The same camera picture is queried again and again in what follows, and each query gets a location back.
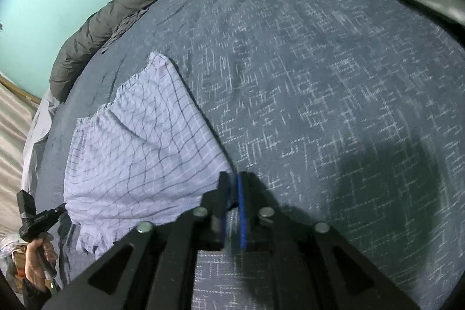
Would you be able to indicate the person's left forearm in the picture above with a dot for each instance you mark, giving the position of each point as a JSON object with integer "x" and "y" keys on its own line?
{"x": 33, "y": 297}

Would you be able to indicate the pale checked shorts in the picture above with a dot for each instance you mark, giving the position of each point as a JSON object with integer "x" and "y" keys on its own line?
{"x": 145, "y": 157}

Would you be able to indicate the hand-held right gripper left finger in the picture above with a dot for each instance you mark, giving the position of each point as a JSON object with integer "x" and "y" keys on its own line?
{"x": 223, "y": 193}

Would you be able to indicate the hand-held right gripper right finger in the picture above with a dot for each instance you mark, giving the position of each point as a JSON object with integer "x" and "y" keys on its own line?
{"x": 241, "y": 212}

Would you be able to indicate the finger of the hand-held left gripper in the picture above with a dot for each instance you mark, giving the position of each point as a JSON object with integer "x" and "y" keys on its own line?
{"x": 51, "y": 215}

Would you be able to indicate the wooden frame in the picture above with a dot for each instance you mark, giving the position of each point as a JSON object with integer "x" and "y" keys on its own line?
{"x": 20, "y": 89}

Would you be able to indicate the cream curtain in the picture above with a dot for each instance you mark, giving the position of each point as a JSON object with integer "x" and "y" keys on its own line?
{"x": 14, "y": 135}

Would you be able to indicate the rolled dark grey duvet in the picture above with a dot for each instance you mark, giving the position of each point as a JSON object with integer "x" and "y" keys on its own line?
{"x": 109, "y": 16}

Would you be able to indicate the person's left hand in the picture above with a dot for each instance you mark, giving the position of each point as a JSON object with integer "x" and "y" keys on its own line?
{"x": 35, "y": 262}

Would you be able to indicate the pale patterned cloth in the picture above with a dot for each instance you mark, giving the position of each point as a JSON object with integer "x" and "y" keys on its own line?
{"x": 12, "y": 253}

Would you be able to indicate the light grey blanket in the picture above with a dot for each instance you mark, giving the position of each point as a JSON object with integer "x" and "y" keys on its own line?
{"x": 40, "y": 124}

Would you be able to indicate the dark grey garment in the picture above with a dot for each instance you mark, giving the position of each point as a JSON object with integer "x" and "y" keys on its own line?
{"x": 125, "y": 25}

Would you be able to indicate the blue patterned bedspread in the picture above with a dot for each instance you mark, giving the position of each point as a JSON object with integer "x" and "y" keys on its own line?
{"x": 327, "y": 95}

